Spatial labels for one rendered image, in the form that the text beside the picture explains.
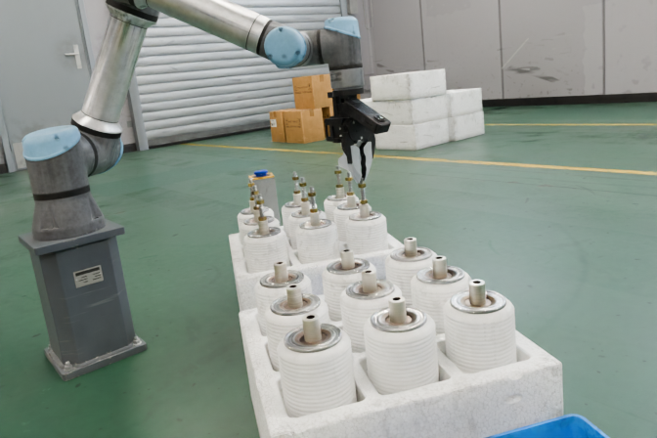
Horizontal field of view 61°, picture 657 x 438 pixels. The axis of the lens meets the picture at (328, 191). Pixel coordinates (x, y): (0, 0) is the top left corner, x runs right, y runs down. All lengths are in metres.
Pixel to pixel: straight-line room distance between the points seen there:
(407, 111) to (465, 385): 3.35
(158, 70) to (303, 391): 6.03
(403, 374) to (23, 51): 5.83
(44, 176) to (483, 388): 0.97
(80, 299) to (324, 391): 0.75
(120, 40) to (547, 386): 1.09
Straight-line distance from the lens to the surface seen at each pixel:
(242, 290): 1.22
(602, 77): 6.48
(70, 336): 1.37
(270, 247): 1.22
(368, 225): 1.26
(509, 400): 0.81
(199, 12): 1.17
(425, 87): 4.08
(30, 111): 6.29
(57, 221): 1.32
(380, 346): 0.74
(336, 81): 1.24
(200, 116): 6.79
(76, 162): 1.33
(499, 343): 0.80
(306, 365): 0.71
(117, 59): 1.39
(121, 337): 1.40
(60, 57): 6.38
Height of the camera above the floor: 0.58
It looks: 12 degrees down
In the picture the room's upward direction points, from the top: 6 degrees counter-clockwise
